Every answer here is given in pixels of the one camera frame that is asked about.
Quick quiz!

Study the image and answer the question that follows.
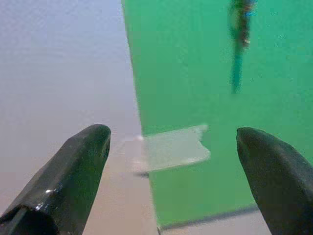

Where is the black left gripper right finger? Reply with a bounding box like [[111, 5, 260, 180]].
[[236, 126, 313, 235]]

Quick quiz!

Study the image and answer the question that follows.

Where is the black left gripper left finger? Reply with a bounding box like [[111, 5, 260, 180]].
[[0, 124, 112, 235]]

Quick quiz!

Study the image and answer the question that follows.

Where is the bunch of keys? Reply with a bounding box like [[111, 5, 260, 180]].
[[227, 0, 259, 95]]

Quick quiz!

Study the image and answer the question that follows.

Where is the clear adhesive tape piece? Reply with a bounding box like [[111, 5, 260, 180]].
[[126, 124, 212, 174]]

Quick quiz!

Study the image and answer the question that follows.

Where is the green backdrop sheet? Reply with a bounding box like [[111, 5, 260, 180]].
[[121, 0, 313, 230]]

